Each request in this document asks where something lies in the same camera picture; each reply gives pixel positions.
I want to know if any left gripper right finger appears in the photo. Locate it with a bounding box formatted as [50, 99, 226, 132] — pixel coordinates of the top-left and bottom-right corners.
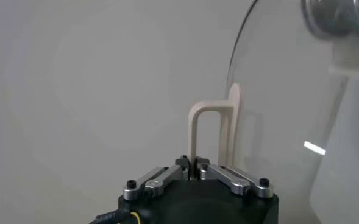
[194, 155, 274, 200]

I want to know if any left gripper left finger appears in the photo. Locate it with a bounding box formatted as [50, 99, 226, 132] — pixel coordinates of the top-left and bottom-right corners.
[123, 155, 192, 201]

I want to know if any glass lid with cream handle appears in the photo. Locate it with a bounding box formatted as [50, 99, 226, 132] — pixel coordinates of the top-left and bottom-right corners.
[187, 0, 359, 224]

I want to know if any white electric cooking pot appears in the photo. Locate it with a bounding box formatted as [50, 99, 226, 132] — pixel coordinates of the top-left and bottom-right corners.
[308, 38, 359, 224]

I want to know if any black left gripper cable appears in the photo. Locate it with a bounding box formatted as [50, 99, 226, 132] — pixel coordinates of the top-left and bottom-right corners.
[89, 209, 143, 224]

